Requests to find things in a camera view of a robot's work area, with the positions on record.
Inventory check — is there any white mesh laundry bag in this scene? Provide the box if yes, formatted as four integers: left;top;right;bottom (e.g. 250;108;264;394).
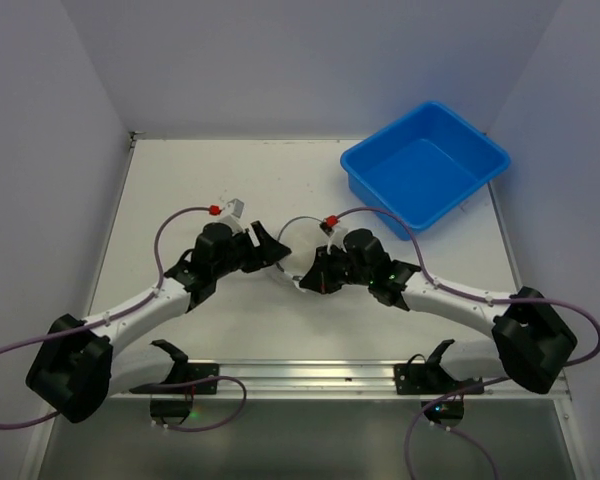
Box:
269;215;328;291

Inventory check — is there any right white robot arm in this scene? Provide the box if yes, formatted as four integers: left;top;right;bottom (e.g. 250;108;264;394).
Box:
299;229;577;394

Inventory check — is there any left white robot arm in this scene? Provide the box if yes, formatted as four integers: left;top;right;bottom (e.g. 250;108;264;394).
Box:
25;222;291;423

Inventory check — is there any blue plastic tub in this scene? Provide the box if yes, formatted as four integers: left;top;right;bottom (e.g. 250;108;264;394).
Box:
340;101;510;240

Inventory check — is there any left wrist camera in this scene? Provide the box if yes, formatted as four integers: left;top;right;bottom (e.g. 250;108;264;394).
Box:
218;198;245;234

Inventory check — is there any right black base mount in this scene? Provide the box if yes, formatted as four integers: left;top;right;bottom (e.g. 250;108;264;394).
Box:
393;340;484;427

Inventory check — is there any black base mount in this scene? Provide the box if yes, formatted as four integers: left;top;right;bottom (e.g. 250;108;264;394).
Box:
393;340;484;427
129;340;220;425

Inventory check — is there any aluminium mounting rail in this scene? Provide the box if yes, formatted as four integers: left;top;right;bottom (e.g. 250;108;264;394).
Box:
129;359;566;399

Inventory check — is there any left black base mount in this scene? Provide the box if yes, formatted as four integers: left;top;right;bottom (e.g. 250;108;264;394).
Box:
129;340;220;425

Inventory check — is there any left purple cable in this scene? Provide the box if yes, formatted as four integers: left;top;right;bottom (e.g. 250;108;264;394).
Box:
0;204;219;430

